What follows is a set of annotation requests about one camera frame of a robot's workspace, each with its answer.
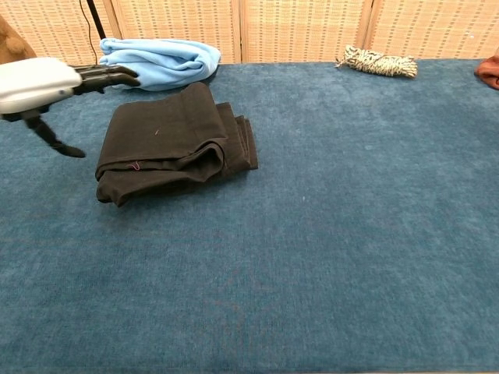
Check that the blue carpet table mat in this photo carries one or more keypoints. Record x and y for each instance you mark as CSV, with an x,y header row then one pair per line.
x,y
288,272

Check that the light blue folded towel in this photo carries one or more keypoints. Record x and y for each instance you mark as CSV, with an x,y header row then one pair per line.
x,y
167,64

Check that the black trousers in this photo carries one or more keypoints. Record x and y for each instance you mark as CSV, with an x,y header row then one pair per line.
x,y
163,148

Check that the bamboo folding screen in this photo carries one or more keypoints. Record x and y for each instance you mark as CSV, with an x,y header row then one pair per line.
x,y
292,31

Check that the brown capybara plush toy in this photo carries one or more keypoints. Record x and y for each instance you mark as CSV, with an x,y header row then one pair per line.
x,y
13,39

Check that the rust brown crumpled cloth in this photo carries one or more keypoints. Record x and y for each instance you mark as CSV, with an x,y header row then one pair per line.
x,y
489,72

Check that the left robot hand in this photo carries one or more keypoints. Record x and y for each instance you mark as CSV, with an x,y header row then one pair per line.
x,y
35,82

